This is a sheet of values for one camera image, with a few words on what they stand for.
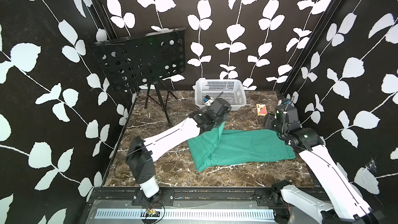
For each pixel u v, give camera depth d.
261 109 1.05
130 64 0.68
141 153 0.43
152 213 0.71
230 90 1.18
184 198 0.75
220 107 0.56
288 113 0.51
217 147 0.79
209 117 0.58
